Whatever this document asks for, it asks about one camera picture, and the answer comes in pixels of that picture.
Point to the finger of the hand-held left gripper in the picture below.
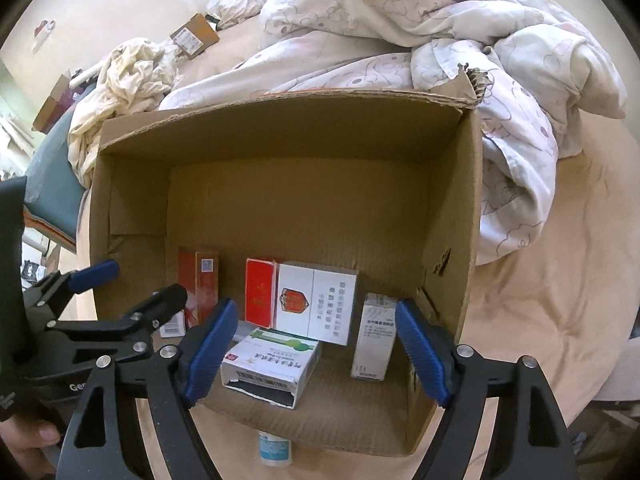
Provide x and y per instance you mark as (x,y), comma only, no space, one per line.
(95,272)
(160,302)

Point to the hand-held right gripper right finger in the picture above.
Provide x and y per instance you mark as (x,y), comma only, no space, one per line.
(422,355)

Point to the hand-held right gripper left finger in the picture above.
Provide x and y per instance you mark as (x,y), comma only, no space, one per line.
(212,350)

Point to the tall red carton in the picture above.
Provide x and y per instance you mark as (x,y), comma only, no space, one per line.
(197,280)

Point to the small white barcode box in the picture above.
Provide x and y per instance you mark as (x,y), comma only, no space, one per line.
(372,335)

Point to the green and white medicine box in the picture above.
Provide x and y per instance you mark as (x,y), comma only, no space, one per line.
(270,360)

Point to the red cigarette pack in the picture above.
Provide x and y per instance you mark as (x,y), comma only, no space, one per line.
(260,292)

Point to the white carton with red emblem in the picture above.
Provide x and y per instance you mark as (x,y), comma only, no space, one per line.
(320,305)

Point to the large cardboard box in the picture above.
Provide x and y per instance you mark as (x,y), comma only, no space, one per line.
(300,200)

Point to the person's left hand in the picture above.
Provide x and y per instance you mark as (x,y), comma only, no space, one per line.
(25,447)

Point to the teal upholstered chair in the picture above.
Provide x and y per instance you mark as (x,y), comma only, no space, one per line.
(55,180)

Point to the white bottle with blue label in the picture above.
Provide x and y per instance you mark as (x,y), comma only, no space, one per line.
(274,450)

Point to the open brown cardboard box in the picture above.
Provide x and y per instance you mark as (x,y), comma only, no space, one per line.
(50,105)

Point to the cream crumpled cloth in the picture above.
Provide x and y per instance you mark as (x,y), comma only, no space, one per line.
(130,75)

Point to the white rolled paper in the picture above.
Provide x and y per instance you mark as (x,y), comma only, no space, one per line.
(90,71)

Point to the small brown labelled cardboard box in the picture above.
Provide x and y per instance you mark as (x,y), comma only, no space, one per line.
(195,35)

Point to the floral pillow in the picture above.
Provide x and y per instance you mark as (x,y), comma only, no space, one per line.
(235,5)

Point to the floral white quilt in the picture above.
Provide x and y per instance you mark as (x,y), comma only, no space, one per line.
(400,35)

